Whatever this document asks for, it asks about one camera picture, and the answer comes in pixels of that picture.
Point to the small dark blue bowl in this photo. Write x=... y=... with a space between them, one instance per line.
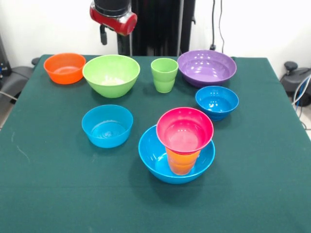
x=216 y=111

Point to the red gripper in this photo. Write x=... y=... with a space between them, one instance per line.
x=114 y=23

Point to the black pedestal leg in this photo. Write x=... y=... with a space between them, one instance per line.
x=19 y=75
x=291 y=80

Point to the orange bowl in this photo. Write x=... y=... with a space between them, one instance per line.
x=64 y=75

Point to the large light blue bowl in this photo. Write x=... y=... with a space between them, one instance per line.
x=150 y=155

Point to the small light blue bowl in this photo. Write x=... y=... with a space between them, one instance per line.
x=107 y=138

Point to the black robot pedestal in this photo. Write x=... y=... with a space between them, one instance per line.
x=158 y=24

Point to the orange cup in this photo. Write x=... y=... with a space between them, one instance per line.
x=182 y=162

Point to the large green bowl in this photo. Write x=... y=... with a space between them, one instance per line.
x=111 y=87

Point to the large purple bowl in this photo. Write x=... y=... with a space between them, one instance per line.
x=206 y=70

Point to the dark green table cloth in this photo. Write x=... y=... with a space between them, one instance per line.
x=155 y=206

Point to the green cup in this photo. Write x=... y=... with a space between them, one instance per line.
x=164 y=82

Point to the small pink bowl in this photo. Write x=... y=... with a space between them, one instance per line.
x=184 y=133

